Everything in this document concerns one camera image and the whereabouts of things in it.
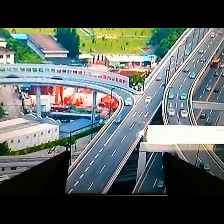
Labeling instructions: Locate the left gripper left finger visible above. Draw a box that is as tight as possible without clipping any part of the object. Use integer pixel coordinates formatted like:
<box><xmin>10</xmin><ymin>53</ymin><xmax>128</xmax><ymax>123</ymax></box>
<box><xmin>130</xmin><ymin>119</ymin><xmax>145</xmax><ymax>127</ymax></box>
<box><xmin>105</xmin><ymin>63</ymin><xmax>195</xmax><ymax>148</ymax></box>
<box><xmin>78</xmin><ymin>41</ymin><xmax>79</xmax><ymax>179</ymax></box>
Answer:
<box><xmin>0</xmin><ymin>149</ymin><xmax>71</xmax><ymax>197</ymax></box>

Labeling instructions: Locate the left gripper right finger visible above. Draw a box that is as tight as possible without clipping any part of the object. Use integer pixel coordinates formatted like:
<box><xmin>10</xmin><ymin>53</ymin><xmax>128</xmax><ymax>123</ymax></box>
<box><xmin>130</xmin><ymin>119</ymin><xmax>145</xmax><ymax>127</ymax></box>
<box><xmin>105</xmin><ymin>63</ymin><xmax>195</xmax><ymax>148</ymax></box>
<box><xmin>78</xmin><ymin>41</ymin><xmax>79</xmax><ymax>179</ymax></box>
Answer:
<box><xmin>161</xmin><ymin>151</ymin><xmax>224</xmax><ymax>197</ymax></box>

